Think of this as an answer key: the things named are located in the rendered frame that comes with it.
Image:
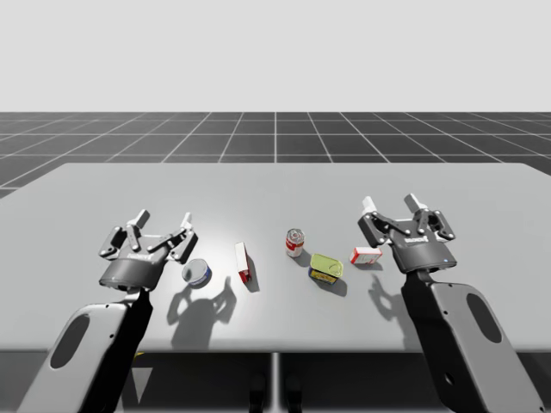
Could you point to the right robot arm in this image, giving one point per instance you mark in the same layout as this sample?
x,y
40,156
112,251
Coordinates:
x,y
469,340

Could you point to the red and white can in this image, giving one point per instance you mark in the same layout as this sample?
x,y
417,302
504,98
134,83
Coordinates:
x,y
295,244

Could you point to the red and white carton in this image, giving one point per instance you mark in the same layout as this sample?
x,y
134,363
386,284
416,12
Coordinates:
x,y
365,256

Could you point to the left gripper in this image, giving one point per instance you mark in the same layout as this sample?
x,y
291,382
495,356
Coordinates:
x,y
135,269

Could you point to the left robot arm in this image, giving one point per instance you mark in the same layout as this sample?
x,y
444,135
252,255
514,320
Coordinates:
x,y
86,353

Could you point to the green and blue rectangular can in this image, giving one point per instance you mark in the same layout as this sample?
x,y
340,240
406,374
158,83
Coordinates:
x,y
326,267

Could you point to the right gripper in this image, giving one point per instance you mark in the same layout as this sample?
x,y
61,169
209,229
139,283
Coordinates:
x,y
424,254

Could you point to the blue flat can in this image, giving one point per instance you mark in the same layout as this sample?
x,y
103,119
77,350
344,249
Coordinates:
x,y
196,273

